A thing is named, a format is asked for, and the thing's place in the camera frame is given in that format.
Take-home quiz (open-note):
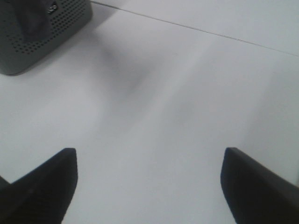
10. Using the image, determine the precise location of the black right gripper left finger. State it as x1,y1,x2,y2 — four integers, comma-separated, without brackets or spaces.
0,148,78,224

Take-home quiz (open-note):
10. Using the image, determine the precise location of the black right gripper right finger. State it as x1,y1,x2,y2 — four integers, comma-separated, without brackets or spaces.
220,147,299,224

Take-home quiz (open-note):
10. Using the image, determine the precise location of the grey perforated plastic basket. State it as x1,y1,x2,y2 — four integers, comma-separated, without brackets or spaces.
0,0,93,75

